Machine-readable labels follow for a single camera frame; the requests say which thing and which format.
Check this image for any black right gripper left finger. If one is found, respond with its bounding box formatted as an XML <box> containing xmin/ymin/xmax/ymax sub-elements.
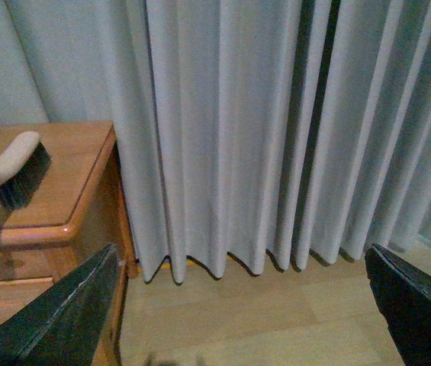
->
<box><xmin>0</xmin><ymin>243</ymin><xmax>120</xmax><ymax>365</ymax></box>

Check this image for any beige hand brush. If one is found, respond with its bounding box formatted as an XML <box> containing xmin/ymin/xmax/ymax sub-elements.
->
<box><xmin>0</xmin><ymin>131</ymin><xmax>51</xmax><ymax>210</ymax></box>

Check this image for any wooden bedside table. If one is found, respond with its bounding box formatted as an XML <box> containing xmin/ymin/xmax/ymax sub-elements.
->
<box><xmin>0</xmin><ymin>121</ymin><xmax>137</xmax><ymax>365</ymax></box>

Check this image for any grey pleated curtain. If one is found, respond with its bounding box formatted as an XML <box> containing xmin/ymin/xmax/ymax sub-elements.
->
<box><xmin>0</xmin><ymin>1</ymin><xmax>431</xmax><ymax>283</ymax></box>

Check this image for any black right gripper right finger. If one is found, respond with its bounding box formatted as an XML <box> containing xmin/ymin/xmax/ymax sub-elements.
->
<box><xmin>365</xmin><ymin>245</ymin><xmax>431</xmax><ymax>365</ymax></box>

